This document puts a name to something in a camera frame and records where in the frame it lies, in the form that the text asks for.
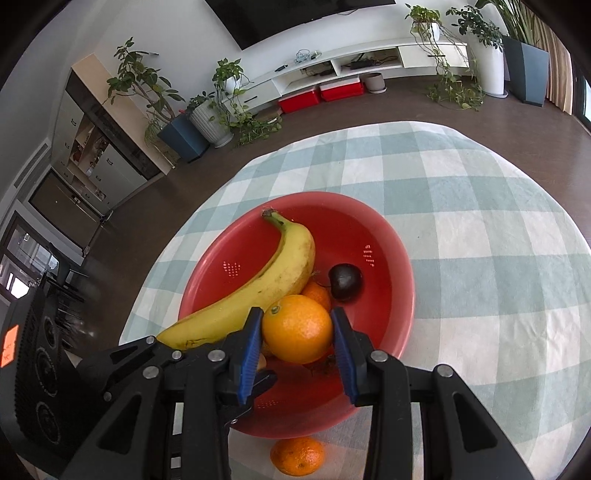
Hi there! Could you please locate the wrinkled mandarin orange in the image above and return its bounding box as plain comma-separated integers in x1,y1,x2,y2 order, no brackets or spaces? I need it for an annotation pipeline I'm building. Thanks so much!
270,437,325,477

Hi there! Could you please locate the smooth orange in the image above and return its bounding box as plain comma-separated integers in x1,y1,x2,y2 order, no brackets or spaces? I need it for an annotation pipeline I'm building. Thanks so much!
262,295,334,365

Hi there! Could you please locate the dark plum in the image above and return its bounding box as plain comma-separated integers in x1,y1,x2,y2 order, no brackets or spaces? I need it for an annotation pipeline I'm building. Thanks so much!
329,263,363,302

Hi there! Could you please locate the large yellow banana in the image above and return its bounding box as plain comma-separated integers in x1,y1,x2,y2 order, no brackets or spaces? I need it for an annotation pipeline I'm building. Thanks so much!
156,209,315,351

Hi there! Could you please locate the checkered green white tablecloth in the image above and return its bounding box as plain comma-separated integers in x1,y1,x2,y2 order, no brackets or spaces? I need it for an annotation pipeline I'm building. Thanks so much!
120,121,590,479

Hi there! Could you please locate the orange in bowl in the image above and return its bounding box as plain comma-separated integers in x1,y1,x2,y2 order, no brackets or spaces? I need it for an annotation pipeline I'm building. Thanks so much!
301,279,332,311

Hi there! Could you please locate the red plastic colander bowl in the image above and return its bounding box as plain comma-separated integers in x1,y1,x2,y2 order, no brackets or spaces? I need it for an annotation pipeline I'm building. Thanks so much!
178,192,416,439

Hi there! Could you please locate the wooden display cabinet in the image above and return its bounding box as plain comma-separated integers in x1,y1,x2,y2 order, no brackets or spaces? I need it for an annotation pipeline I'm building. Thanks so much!
51,54,175,216

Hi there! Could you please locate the plant in dark blue pot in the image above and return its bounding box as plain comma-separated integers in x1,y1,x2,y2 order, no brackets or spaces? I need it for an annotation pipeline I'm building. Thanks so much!
107,37,208,164

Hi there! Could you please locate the plant in ribbed white pot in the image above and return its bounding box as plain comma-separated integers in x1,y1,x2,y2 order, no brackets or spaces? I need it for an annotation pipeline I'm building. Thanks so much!
186,91,233,149

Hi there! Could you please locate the vine plant on console end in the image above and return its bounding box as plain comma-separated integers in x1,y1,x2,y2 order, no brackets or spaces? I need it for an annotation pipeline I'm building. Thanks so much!
212,58,283,146

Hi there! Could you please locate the red storage box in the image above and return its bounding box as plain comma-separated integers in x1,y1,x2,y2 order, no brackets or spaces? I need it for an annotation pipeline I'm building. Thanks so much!
279,86,321,114
318,77,365,102

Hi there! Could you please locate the trailing vine plant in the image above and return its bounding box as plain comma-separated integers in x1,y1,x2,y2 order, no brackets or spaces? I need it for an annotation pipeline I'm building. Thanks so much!
406,4,484,111

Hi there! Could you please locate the beige curtain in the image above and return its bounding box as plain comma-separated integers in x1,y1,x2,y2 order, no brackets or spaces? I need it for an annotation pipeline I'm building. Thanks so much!
537,19,574,115

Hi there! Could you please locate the small round grey pot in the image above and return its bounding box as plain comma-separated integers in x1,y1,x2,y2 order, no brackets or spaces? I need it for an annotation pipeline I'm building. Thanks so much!
363,72,387,94

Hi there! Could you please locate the white tv console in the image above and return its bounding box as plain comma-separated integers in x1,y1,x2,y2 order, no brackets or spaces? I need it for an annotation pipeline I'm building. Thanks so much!
221,36,472,114

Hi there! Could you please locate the black wall television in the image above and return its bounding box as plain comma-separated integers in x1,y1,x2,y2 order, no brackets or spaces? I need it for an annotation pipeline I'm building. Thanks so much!
205,0,394,49

